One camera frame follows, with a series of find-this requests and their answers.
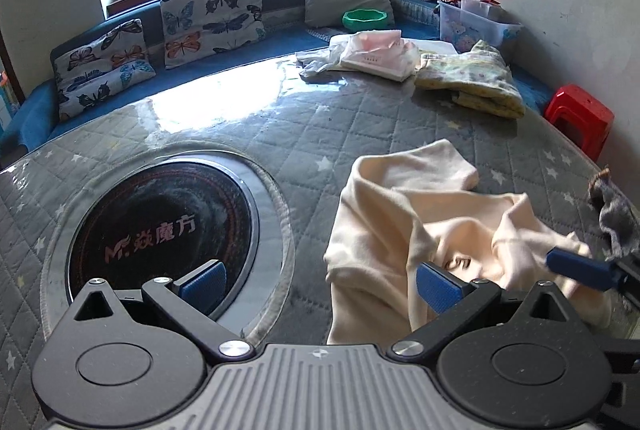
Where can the cream sweatshirt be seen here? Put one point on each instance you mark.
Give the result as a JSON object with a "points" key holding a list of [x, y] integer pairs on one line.
{"points": [[400, 210]]}

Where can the folded yellow floral blanket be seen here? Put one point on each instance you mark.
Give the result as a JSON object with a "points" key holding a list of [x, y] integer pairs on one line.
{"points": [[479, 80]]}

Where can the red plastic stool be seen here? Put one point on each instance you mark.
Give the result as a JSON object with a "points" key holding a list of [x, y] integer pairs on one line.
{"points": [[582, 118]]}

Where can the grey sock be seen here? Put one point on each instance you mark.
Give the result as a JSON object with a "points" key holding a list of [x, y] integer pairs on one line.
{"points": [[617, 217]]}

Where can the large butterfly pillow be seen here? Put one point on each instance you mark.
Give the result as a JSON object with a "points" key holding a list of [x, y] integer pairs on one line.
{"points": [[195, 29]]}

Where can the green plastic bowl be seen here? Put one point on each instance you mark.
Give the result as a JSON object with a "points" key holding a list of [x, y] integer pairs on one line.
{"points": [[364, 19]]}

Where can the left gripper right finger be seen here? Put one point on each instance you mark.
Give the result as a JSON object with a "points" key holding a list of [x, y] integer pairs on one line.
{"points": [[458, 306]]}

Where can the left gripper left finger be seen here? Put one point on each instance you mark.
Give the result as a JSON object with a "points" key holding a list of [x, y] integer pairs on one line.
{"points": [[185, 303]]}

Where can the small butterfly pillow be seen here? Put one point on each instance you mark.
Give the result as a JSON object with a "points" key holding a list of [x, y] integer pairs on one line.
{"points": [[96, 72]]}

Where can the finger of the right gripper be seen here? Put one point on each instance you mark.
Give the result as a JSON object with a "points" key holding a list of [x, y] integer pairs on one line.
{"points": [[620, 274]]}

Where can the clear plastic storage box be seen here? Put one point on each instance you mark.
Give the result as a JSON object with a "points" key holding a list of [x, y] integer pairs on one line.
{"points": [[463, 29]]}

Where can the grey quilted star table cover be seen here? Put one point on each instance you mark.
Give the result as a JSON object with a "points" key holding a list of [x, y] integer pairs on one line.
{"points": [[296, 142]]}

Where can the pink clothes in plastic bag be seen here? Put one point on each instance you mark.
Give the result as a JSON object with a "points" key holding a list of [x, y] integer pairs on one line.
{"points": [[381, 53]]}

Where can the white crumpled cloth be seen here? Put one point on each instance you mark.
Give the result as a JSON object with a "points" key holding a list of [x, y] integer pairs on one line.
{"points": [[314, 63]]}

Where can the blue bench sofa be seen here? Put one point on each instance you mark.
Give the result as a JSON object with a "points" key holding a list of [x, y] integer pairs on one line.
{"points": [[38, 120]]}

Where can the round black induction cooktop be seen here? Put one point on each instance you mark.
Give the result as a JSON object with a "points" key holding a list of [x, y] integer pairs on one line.
{"points": [[167, 221]]}

